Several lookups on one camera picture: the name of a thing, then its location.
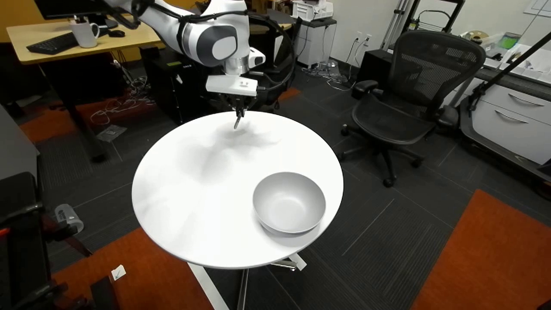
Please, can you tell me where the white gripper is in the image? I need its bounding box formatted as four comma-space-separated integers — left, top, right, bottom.
205, 76, 259, 121

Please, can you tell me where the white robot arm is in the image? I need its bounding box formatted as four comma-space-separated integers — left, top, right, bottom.
104, 0, 265, 126

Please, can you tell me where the white ceramic bowl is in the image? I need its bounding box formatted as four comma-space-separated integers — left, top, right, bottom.
253, 172, 326, 234

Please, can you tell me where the wooden desk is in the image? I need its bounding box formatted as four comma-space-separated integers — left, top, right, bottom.
5, 16, 166, 162

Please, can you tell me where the white table base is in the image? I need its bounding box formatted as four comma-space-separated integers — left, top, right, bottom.
190, 253, 307, 310

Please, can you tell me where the white mug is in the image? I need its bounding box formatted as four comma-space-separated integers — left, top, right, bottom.
73, 22, 100, 48

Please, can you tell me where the black keyboard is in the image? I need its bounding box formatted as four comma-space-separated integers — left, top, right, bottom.
28, 33, 78, 55

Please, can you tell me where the black mesh office chair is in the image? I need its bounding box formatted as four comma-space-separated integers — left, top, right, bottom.
341, 29, 486, 188

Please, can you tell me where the black tripod stand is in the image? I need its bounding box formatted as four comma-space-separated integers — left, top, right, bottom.
458, 31, 551, 186

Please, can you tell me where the white drawer cabinet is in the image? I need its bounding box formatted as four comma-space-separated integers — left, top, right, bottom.
472, 86, 551, 165

